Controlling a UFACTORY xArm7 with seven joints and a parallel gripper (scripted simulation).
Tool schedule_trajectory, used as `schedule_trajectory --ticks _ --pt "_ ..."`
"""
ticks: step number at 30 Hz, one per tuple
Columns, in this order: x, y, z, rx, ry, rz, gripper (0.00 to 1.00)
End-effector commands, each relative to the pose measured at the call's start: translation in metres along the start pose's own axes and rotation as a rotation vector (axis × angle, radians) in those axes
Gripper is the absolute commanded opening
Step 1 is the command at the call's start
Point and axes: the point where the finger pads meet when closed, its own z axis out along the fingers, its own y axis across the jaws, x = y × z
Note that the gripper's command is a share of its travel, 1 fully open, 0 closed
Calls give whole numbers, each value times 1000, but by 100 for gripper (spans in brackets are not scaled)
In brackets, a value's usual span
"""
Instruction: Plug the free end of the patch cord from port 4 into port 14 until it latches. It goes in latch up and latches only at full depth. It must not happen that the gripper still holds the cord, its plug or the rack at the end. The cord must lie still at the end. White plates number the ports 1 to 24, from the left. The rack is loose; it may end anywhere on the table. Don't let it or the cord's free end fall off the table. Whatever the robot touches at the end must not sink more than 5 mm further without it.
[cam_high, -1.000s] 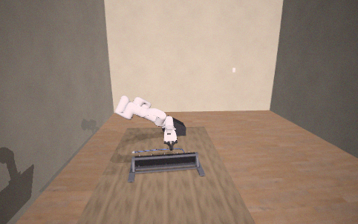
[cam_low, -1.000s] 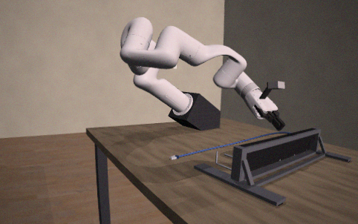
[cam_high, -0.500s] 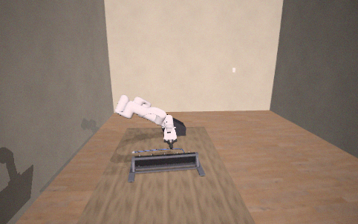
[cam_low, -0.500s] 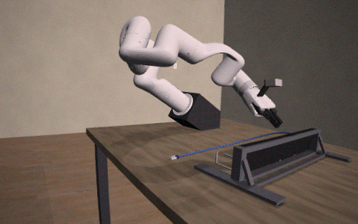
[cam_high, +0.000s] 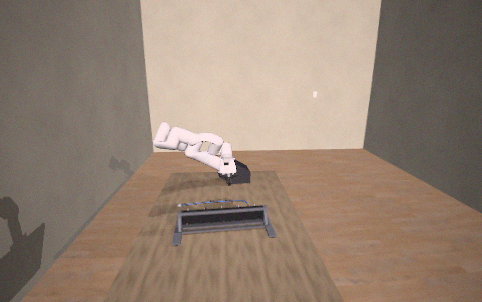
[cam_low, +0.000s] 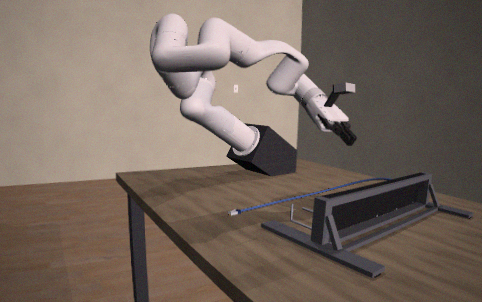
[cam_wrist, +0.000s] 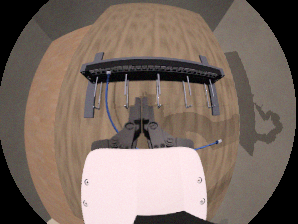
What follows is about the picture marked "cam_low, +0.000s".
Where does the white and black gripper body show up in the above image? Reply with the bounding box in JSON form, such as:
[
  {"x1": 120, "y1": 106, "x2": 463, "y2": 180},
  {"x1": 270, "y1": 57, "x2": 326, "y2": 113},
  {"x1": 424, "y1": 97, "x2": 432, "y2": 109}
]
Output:
[{"x1": 305, "y1": 93, "x2": 349, "y2": 132}]

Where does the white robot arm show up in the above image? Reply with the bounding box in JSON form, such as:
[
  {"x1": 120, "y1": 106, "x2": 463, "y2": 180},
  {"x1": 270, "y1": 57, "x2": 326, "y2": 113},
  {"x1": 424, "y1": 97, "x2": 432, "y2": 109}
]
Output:
[{"x1": 150, "y1": 14, "x2": 323, "y2": 157}]

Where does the white cable plug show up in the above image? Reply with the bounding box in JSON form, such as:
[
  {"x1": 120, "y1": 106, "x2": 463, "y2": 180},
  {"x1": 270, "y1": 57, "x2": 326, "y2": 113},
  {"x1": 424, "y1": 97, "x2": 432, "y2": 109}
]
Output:
[{"x1": 228, "y1": 209, "x2": 241, "y2": 215}]

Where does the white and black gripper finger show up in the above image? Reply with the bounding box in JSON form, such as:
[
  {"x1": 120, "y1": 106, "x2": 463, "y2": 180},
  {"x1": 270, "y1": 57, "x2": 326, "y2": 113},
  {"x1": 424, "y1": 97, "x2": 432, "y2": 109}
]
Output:
[
  {"x1": 317, "y1": 114, "x2": 355, "y2": 146},
  {"x1": 340, "y1": 121, "x2": 357, "y2": 146}
]

